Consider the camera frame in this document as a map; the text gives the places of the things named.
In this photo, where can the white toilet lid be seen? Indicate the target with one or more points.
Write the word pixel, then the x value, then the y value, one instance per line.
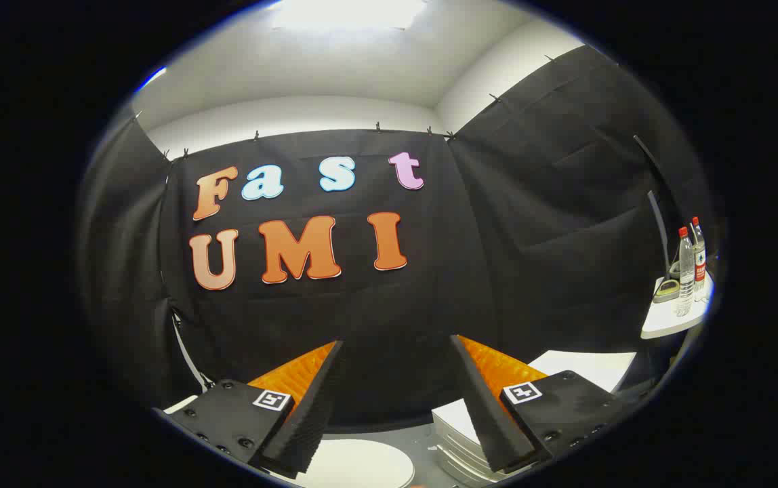
pixel 362 464

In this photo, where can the ceiling light panel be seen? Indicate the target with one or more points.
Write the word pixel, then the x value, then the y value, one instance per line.
pixel 348 13

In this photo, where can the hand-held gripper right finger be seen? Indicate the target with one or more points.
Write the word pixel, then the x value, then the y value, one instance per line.
pixel 487 413

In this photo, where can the dark stand with grey base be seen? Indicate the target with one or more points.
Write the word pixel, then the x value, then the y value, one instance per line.
pixel 667 291

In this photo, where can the white stepped panel structure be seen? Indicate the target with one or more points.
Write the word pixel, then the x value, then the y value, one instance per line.
pixel 592 369

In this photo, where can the clear plastic bottle red cap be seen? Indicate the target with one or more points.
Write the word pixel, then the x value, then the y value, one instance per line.
pixel 686 274
pixel 699 261

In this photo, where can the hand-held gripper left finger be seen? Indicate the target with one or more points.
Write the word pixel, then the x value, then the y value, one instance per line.
pixel 318 413

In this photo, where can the small white side table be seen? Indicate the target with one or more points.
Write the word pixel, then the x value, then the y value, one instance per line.
pixel 663 320

